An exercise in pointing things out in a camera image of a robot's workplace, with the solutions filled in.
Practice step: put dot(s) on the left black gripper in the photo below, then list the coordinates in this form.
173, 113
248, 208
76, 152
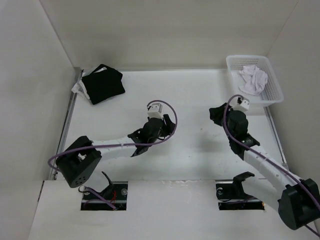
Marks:
168, 127

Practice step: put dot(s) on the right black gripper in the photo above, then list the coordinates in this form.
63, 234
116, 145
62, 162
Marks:
216, 113

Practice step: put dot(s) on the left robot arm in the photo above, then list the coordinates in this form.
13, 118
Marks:
78, 163

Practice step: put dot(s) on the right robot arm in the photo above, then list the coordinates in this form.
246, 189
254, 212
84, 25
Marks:
296, 200

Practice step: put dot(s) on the folded black tank top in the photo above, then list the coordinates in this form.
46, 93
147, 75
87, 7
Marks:
102, 83

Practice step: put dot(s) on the white plastic basket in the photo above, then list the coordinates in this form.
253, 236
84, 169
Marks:
272, 93

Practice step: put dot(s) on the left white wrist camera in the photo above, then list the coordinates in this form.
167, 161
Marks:
154, 110

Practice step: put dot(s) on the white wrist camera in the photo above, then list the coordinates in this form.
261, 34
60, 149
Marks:
154, 110
242, 104

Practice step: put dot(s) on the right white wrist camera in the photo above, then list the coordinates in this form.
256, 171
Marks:
242, 104

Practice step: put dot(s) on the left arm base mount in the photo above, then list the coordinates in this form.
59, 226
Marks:
117, 197

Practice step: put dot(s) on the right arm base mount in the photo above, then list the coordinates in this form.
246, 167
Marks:
232, 197

